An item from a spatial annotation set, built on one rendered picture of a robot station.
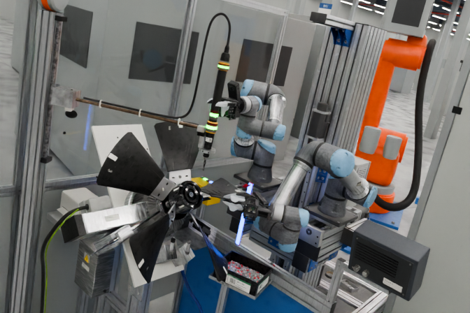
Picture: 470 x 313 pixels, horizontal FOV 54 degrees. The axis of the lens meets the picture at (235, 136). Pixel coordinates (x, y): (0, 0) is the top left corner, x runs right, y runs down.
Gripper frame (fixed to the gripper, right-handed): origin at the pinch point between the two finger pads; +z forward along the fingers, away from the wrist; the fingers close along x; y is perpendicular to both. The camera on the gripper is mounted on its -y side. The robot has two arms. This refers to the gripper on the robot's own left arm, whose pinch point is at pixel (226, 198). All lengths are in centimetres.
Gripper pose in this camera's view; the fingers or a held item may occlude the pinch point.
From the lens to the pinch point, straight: 197.4
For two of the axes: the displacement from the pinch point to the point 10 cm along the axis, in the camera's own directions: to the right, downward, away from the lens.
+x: -1.9, 9.2, 3.4
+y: -1.1, 3.2, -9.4
